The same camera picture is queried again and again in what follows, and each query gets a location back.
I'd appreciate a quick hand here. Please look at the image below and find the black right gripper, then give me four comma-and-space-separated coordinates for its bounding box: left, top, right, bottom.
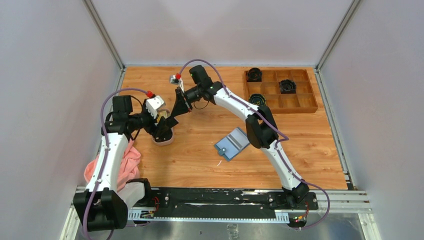
171, 85, 203, 118

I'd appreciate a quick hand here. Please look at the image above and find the blue leather card holder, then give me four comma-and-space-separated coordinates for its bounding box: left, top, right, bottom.
214, 127, 250, 162

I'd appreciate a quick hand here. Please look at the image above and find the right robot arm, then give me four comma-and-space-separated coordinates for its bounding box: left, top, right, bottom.
169, 65, 310, 209

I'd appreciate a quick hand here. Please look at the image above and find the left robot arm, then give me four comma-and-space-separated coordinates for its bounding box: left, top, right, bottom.
73, 93, 171, 234

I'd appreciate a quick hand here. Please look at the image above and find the gold VIP card in tray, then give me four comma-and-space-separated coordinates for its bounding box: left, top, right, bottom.
157, 108, 171, 123

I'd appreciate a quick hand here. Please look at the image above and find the pink cloth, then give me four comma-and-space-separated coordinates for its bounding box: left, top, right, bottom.
84, 140, 141, 191

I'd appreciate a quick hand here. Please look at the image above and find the black blue rosette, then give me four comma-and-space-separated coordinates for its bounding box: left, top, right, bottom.
248, 93, 267, 107

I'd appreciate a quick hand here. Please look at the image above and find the black rosette top left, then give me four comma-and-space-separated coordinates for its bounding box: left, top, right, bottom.
246, 67, 263, 83

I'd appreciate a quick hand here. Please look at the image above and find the black rosette middle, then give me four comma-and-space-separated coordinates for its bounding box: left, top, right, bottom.
278, 79, 297, 94

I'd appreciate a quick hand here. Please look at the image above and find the wooden compartment tray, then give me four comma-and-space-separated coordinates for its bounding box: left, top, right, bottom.
243, 67, 318, 114

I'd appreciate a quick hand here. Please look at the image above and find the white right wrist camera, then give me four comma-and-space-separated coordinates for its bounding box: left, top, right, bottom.
169, 73, 185, 92

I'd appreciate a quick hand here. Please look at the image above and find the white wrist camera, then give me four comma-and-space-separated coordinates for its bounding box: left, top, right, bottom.
169, 73, 185, 92
145, 95, 166, 119

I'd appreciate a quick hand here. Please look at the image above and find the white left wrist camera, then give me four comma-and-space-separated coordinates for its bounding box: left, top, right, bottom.
145, 95, 166, 119

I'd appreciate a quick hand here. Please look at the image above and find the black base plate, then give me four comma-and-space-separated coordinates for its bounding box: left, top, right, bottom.
120, 186, 319, 221

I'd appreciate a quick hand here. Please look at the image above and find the aluminium frame rail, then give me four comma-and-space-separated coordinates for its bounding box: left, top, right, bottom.
72, 182, 372, 231

